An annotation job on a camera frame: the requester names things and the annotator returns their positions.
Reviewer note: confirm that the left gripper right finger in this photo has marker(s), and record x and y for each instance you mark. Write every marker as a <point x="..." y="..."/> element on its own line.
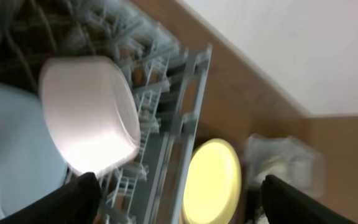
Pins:
<point x="283" y="203"/>

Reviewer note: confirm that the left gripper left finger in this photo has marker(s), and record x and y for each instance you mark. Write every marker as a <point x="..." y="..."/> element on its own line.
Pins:
<point x="75" y="202"/>

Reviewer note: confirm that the light blue bowl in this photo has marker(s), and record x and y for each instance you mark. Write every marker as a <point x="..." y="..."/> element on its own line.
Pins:
<point x="30" y="165"/>

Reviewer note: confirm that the yellow round plate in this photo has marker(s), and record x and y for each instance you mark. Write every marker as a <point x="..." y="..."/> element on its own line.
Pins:
<point x="213" y="184"/>

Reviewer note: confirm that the white pink small bowl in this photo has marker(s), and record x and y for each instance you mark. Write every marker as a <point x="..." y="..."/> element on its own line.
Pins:
<point x="90" y="113"/>

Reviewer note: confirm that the clear plastic waste bin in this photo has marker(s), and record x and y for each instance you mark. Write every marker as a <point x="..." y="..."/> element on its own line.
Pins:
<point x="306" y="165"/>

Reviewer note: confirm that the grey plastic dishwasher rack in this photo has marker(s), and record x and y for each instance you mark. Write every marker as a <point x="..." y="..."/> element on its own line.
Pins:
<point x="167" y="83"/>

